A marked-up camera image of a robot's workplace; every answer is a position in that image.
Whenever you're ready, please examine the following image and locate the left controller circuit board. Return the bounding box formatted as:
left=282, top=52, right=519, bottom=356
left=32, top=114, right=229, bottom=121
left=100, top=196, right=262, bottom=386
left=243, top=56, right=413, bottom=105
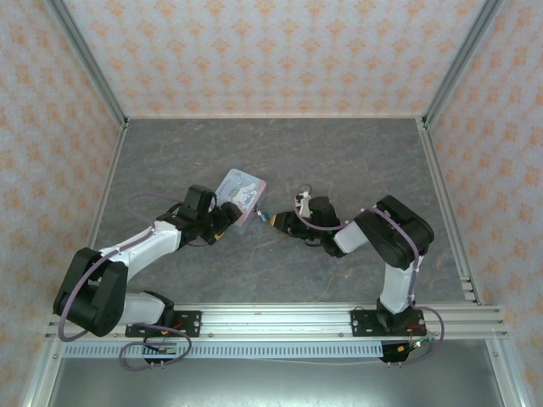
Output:
left=142, top=342, right=178, bottom=360

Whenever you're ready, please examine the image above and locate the pastel cartoon pouch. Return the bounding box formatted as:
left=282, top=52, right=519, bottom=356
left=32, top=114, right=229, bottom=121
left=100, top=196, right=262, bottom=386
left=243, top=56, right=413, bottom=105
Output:
left=211, top=168, right=268, bottom=238

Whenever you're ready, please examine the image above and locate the aluminium frame corner post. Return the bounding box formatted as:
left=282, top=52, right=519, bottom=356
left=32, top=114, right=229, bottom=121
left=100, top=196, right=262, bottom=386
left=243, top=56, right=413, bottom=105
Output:
left=423, top=0, right=507, bottom=129
left=45, top=0, right=129, bottom=129

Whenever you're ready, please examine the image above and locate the grey metal lower panel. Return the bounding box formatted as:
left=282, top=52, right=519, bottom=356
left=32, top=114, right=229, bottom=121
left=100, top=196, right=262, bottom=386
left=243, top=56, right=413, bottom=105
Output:
left=44, top=357, right=506, bottom=407

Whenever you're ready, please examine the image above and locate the right controller circuit board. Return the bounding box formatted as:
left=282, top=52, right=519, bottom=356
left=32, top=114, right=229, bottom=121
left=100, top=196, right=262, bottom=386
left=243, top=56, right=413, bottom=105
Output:
left=396, top=337, right=434, bottom=355

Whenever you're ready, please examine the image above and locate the controller circuit board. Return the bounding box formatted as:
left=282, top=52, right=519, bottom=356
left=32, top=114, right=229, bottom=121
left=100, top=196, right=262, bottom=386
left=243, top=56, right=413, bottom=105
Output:
left=396, top=337, right=434, bottom=355
left=142, top=342, right=178, bottom=360

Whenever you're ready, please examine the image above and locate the aluminium side table rail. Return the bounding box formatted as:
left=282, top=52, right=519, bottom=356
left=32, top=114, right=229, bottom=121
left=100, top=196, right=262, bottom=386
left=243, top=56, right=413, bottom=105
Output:
left=87, top=118, right=129, bottom=255
left=416, top=118, right=484, bottom=307

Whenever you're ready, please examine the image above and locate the aluminium front mounting rail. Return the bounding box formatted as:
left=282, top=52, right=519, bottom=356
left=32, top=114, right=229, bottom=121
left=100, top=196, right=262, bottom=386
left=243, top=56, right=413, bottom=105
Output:
left=45, top=301, right=508, bottom=341

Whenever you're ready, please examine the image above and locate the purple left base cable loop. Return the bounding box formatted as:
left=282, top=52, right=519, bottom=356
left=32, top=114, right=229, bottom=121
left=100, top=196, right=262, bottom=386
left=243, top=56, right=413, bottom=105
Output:
left=119, top=321, right=192, bottom=371

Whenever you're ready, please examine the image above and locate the slotted grey cable duct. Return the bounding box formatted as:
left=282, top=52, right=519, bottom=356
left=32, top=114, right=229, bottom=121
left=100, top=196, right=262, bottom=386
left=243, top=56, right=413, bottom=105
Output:
left=62, top=342, right=385, bottom=360

